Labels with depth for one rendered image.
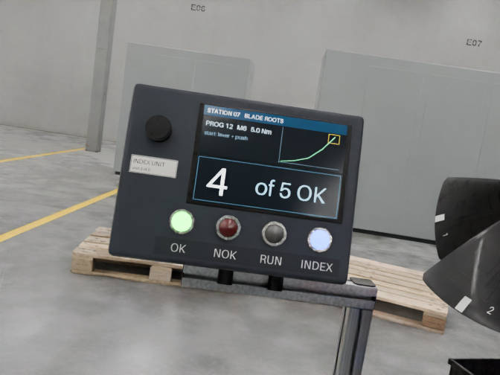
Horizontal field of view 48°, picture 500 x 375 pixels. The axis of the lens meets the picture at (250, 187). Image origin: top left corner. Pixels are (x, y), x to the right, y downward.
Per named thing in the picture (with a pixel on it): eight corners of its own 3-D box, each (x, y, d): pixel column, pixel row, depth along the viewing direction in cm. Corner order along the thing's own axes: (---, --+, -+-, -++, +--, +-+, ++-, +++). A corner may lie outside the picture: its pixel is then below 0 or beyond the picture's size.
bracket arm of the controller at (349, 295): (367, 302, 71) (371, 280, 71) (373, 311, 68) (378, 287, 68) (181, 279, 70) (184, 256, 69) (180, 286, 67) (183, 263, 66)
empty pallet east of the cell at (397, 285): (447, 295, 455) (450, 278, 453) (443, 335, 362) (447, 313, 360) (305, 261, 495) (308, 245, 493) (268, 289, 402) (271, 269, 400)
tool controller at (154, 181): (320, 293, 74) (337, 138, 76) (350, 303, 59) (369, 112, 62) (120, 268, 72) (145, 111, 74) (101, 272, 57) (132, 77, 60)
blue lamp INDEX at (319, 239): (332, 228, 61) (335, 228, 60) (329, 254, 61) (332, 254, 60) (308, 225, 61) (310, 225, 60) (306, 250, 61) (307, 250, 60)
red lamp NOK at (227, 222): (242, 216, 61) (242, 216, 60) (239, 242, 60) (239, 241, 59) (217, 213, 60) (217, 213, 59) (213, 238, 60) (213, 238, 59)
